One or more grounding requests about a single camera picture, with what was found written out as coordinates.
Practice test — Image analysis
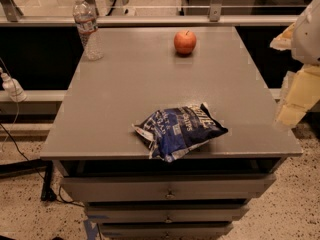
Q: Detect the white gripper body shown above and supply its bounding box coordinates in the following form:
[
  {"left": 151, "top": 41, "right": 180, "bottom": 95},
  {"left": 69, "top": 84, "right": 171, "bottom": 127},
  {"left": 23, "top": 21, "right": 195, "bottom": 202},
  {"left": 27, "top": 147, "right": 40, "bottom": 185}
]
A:
[{"left": 291, "top": 0, "right": 320, "bottom": 65}]

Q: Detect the bottom grey drawer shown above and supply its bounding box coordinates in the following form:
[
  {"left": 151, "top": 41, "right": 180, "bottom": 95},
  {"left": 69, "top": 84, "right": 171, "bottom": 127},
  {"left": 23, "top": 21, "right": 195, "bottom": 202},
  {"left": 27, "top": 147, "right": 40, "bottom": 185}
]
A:
[{"left": 100, "top": 223, "right": 233, "bottom": 239}]

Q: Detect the middle grey drawer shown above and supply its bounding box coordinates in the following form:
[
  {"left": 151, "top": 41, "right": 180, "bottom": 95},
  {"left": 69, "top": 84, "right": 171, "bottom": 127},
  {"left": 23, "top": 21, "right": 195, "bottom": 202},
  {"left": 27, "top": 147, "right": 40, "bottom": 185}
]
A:
[{"left": 86, "top": 204, "right": 248, "bottom": 223}]

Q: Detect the grey drawer cabinet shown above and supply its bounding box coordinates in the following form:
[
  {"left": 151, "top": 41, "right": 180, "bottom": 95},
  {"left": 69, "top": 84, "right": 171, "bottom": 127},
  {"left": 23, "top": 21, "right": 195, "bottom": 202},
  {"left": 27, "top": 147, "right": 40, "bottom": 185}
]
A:
[{"left": 42, "top": 27, "right": 302, "bottom": 240}]

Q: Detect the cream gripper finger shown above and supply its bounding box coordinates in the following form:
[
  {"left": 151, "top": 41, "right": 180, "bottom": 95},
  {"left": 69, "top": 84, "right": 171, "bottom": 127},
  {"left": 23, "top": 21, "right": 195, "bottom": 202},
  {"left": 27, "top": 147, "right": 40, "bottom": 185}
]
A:
[
  {"left": 274, "top": 64, "right": 320, "bottom": 128},
  {"left": 270, "top": 23, "right": 295, "bottom": 51}
]

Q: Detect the black metal stand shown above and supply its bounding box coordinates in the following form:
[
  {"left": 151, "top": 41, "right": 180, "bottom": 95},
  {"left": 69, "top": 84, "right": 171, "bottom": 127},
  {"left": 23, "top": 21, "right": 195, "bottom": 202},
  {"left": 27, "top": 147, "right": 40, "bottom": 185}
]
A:
[{"left": 0, "top": 158, "right": 57, "bottom": 202}]

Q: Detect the blue chips bag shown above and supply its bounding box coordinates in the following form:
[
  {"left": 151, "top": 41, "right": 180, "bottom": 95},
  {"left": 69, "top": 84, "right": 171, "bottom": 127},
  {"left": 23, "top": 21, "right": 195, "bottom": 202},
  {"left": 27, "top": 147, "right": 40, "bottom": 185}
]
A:
[{"left": 133, "top": 103, "right": 228, "bottom": 163}]

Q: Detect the grey drawer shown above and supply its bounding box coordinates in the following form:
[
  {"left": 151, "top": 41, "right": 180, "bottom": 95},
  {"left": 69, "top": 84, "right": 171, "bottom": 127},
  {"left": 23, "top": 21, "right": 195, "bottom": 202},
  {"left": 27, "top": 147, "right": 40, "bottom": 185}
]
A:
[
  {"left": 100, "top": 223, "right": 233, "bottom": 239},
  {"left": 86, "top": 204, "right": 248, "bottom": 223},
  {"left": 61, "top": 174, "right": 276, "bottom": 202}
]

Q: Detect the top grey drawer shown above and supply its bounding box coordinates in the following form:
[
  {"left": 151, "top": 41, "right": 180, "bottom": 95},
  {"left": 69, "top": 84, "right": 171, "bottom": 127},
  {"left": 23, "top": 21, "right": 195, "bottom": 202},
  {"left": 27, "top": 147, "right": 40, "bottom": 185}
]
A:
[{"left": 61, "top": 174, "right": 276, "bottom": 202}]

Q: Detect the lower metal rail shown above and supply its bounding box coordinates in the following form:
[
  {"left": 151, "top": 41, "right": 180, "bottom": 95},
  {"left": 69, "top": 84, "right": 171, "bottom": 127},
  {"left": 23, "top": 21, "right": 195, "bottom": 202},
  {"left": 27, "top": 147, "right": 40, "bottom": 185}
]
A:
[{"left": 0, "top": 87, "right": 283, "bottom": 104}]

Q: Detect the red apple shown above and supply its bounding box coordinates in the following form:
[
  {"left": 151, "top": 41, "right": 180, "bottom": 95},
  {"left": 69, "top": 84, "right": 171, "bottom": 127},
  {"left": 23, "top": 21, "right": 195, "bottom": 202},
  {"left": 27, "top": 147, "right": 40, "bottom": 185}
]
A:
[{"left": 174, "top": 30, "right": 197, "bottom": 55}]

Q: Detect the upper metal rail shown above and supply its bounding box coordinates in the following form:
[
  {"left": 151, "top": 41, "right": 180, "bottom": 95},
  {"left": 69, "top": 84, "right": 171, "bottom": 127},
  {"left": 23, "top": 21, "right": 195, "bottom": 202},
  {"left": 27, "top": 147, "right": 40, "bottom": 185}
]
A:
[{"left": 0, "top": 15, "right": 298, "bottom": 27}]

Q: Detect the metal rail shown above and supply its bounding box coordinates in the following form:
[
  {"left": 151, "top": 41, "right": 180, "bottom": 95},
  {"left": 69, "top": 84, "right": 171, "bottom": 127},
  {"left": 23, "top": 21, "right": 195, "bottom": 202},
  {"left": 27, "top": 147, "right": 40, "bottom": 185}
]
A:
[
  {"left": 0, "top": 87, "right": 283, "bottom": 104},
  {"left": 0, "top": 15, "right": 298, "bottom": 27}
]

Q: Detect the black floor cable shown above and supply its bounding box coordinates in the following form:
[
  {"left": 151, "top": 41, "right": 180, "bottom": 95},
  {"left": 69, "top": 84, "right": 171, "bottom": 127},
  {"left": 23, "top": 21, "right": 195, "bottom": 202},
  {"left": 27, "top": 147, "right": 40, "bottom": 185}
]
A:
[{"left": 0, "top": 122, "right": 85, "bottom": 208}]

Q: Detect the clear plastic water bottle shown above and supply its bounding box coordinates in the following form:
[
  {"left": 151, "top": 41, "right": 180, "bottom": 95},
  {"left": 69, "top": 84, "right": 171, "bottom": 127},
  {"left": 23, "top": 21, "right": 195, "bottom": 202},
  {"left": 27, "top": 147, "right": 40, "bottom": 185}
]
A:
[{"left": 73, "top": 0, "right": 103, "bottom": 61}]

